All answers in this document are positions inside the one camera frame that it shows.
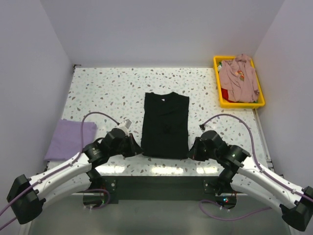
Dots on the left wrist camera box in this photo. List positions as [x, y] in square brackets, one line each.
[124, 126]

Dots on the yellow plastic bin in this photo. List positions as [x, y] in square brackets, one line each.
[234, 105]

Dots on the pink shirt in bin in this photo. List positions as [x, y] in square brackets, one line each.
[239, 78]

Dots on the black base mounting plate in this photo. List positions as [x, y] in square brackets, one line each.
[175, 188]

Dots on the red garment in bin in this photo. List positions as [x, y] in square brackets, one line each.
[225, 94]

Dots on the black t shirt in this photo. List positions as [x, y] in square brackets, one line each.
[165, 126]

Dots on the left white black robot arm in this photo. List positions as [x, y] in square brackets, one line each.
[28, 196]

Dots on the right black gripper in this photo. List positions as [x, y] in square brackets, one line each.
[193, 152]

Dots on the folded lavender t shirt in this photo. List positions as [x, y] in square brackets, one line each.
[68, 139]

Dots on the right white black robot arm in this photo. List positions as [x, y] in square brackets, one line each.
[242, 174]

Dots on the aluminium extrusion rail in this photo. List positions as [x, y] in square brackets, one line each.
[60, 186]

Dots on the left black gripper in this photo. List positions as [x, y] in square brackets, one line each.
[134, 147]

